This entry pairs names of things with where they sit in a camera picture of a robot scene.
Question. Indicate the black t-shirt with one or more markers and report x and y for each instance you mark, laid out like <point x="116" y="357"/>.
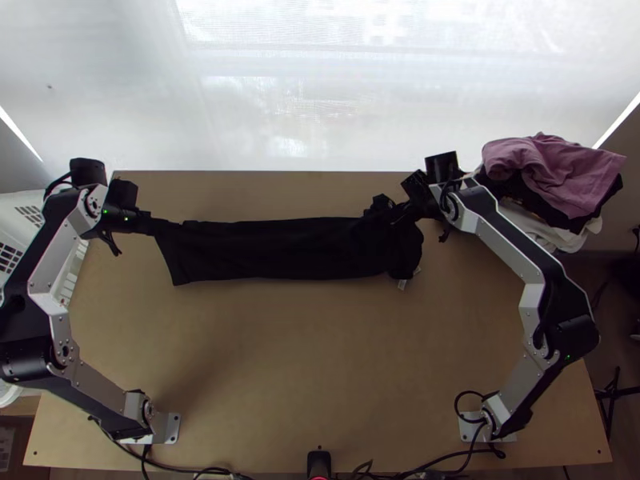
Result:
<point x="280" y="247"/>

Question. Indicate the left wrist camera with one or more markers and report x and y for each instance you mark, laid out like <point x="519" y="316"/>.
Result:
<point x="123" y="193"/>

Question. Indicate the white laundry basket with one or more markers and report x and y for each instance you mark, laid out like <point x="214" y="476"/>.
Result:
<point x="20" y="220"/>

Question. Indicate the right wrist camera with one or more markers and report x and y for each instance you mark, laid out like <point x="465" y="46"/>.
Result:
<point x="415" y="184"/>

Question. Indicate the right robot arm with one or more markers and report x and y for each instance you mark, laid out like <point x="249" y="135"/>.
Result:
<point x="500" y="235"/>

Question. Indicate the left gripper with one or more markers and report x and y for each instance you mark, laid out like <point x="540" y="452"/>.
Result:
<point x="141" y="223"/>

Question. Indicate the heap of clothes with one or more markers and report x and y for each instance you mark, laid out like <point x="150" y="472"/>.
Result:
<point x="555" y="185"/>

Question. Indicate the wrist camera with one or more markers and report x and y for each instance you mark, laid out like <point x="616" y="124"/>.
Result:
<point x="415" y="184"/>
<point x="123" y="193"/>

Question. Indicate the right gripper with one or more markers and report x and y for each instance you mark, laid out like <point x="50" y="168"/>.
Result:
<point x="422" y="207"/>

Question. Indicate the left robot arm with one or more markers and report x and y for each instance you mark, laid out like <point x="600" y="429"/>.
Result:
<point x="55" y="260"/>

